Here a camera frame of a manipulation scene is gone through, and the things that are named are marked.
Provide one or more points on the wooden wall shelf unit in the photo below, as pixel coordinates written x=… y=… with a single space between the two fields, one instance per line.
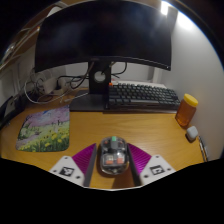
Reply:
x=20 y=36

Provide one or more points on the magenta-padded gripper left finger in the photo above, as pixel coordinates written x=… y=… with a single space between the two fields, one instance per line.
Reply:
x=81 y=161

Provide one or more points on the small grey earbuds case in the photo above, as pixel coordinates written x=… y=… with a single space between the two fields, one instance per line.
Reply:
x=192 y=133

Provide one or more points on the transparent computer mouse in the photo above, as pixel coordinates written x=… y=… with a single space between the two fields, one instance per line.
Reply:
x=113 y=156

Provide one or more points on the amber jar with yellow lid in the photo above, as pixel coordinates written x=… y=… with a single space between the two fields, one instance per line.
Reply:
x=185 y=112

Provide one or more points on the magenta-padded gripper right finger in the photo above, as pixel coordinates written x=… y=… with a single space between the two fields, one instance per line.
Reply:
x=141 y=161

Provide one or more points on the black curved monitor with stand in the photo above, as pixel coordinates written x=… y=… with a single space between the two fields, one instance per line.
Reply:
x=103 y=31

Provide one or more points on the flower meadow print mouse pad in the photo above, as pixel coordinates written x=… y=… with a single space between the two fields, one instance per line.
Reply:
x=45 y=130

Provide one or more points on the white power strip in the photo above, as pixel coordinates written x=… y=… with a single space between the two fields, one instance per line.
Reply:
x=55 y=87

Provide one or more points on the dark mechanical keyboard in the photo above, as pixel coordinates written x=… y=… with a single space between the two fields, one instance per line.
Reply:
x=143 y=96

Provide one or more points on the black desktop stand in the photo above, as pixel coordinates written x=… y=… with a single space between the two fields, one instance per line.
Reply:
x=8 y=111

